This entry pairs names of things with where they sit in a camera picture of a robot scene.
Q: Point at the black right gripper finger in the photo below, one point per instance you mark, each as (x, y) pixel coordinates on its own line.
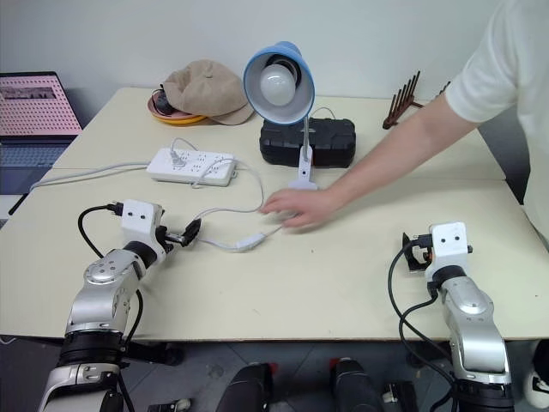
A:
(415, 267)
(406, 245)

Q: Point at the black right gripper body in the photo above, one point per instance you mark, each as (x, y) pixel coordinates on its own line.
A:
(422, 253)

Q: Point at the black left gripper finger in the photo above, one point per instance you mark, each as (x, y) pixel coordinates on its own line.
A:
(194, 226)
(190, 240)

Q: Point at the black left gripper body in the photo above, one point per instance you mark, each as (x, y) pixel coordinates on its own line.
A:
(173, 239)

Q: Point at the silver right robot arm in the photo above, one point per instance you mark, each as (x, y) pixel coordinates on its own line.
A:
(472, 313)

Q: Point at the person's bare forearm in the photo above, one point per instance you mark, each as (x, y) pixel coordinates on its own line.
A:
(399, 141)

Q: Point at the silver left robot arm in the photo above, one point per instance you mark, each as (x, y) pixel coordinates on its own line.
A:
(103, 292)

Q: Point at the blue desk lamp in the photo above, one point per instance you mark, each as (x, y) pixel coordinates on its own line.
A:
(300, 107)

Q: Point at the person's bare hand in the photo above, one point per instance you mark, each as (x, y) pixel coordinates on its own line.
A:
(300, 210)

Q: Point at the white power strip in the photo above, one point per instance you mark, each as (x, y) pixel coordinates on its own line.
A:
(193, 169)

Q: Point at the orange plate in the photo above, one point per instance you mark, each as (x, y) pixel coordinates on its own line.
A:
(180, 119)

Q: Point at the black plastic case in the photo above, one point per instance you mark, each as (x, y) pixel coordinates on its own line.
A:
(334, 137)

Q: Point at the dark rounded shape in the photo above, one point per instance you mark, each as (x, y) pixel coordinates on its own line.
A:
(246, 388)
(356, 386)

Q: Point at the beige cap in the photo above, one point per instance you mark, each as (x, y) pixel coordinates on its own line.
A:
(210, 90)

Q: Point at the brown wooden rack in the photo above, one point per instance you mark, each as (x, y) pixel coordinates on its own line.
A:
(403, 98)

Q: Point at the white light bulb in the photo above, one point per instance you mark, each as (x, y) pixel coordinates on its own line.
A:
(279, 86)

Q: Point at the black and white shoe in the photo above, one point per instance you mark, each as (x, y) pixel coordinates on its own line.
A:
(538, 377)

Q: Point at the laptop with pink screen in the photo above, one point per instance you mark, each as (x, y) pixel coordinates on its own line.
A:
(34, 111)

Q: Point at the person's white t-shirt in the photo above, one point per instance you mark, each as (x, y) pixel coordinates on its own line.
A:
(506, 64)

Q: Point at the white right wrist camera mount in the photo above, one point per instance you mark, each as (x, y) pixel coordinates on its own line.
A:
(448, 244)

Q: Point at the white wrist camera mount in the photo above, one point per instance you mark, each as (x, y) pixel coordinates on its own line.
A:
(448, 244)
(137, 216)

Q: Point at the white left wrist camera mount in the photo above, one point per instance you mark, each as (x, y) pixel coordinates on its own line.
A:
(137, 216)

